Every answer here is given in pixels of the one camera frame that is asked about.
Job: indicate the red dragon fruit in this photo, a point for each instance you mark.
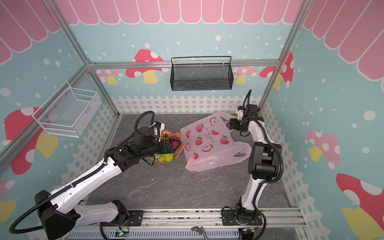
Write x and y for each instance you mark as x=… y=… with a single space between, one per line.
x=172 y=144

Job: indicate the white wire wall basket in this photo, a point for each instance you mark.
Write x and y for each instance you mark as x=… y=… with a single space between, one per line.
x=68 y=112

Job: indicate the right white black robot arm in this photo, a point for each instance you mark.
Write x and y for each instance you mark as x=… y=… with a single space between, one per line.
x=265 y=166

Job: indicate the tan wavy fruit plate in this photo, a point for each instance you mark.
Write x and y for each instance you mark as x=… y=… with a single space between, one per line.
x=179 y=150

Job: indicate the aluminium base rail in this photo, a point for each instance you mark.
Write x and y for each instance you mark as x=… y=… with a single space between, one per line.
x=200 y=224

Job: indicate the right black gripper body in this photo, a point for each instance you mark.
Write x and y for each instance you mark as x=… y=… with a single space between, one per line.
x=232 y=124

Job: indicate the green custard apple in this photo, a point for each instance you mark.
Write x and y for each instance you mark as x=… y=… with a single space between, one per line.
x=164 y=158

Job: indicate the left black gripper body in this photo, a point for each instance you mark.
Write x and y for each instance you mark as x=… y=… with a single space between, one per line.
x=162 y=148

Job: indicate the black mesh wall basket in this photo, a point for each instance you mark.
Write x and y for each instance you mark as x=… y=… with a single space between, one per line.
x=205 y=73

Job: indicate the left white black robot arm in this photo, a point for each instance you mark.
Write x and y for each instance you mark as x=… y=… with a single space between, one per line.
x=59 y=212

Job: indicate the pink printed plastic bag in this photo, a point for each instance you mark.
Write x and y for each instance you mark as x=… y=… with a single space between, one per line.
x=208 y=144

